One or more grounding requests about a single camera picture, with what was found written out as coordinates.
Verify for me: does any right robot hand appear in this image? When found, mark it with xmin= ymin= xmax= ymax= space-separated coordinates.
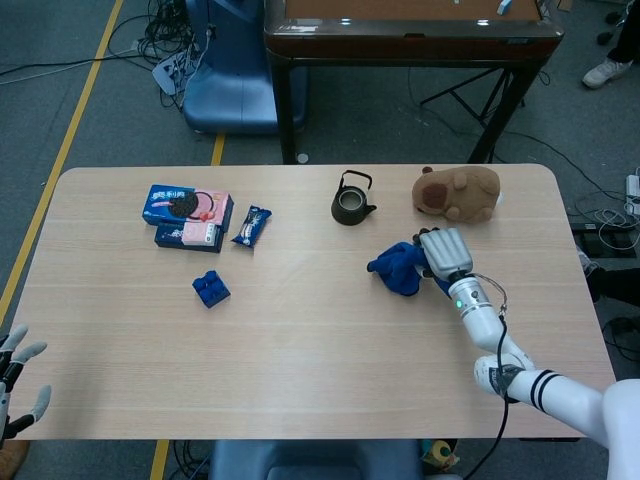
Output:
xmin=411 ymin=227 xmax=475 ymax=280

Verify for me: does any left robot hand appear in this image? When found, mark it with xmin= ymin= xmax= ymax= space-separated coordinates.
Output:
xmin=0 ymin=323 xmax=53 ymax=441

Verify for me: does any blue cloth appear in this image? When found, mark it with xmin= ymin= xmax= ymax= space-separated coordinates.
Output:
xmin=367 ymin=241 xmax=454 ymax=298

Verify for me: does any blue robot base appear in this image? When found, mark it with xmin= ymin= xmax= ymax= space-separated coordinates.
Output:
xmin=182 ymin=0 xmax=308 ymax=136

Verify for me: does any brown capybara plush toy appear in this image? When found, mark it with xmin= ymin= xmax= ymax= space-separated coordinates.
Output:
xmin=411 ymin=166 xmax=503 ymax=222

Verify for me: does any black teapot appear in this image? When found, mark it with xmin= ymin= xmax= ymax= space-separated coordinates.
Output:
xmin=330 ymin=169 xmax=378 ymax=227

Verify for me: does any black tripod stand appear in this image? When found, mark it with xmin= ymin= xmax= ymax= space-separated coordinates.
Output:
xmin=419 ymin=67 xmax=526 ymax=132

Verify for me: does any blue Oreo snack packet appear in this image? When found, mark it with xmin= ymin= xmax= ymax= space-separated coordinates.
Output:
xmin=230 ymin=204 xmax=274 ymax=248

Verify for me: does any yellow tape roll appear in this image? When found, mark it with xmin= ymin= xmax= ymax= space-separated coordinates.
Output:
xmin=422 ymin=439 xmax=460 ymax=469

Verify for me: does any blue toy building block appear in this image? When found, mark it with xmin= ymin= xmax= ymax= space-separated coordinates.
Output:
xmin=192 ymin=269 xmax=232 ymax=310

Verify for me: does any dark brown wooden table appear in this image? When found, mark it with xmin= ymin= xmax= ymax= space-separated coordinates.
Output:
xmin=263 ymin=0 xmax=566 ymax=165

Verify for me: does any small Oreo cookie box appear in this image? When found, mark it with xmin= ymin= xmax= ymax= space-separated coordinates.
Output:
xmin=153 ymin=223 xmax=225 ymax=255

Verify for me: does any white sneaker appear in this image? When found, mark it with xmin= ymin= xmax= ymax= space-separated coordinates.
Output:
xmin=582 ymin=57 xmax=630 ymax=90

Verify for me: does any large Oreo cookie box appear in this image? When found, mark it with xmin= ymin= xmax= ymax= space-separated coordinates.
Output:
xmin=139 ymin=184 xmax=235 ymax=234

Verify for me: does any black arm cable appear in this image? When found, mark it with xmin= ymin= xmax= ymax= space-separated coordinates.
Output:
xmin=462 ymin=272 xmax=511 ymax=480

